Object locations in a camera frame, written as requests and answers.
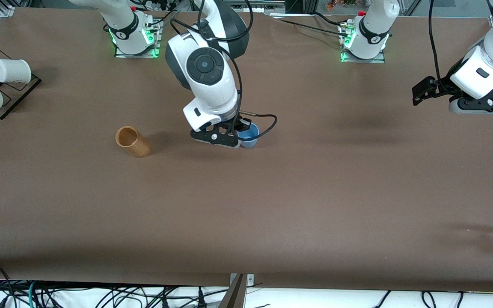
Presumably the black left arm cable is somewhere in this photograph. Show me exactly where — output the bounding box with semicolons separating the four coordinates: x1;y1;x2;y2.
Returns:
428;0;446;84

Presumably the blue plastic cup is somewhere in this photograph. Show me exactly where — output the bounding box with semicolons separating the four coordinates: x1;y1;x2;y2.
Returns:
237;123;259;149

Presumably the black wire cup rack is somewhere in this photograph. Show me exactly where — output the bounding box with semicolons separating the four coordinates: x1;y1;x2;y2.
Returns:
0;45;42;120

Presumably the bamboo cylinder cup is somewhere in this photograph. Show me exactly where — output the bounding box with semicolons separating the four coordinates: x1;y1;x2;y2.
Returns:
115;126;151;158

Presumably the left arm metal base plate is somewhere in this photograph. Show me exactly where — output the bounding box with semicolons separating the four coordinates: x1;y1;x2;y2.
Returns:
340;24;386;64

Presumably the dark metal mount bar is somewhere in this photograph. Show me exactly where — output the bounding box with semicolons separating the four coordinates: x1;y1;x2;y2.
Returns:
218;274;247;308

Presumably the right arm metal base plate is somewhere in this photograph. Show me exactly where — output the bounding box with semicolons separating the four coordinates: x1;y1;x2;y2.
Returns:
115;19;162;58

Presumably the black base cable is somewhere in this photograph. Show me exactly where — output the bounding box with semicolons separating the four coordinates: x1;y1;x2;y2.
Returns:
146;9;178;27

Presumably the black table cable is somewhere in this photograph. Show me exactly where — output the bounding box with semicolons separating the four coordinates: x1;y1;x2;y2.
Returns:
277;18;345;37
313;12;350;26

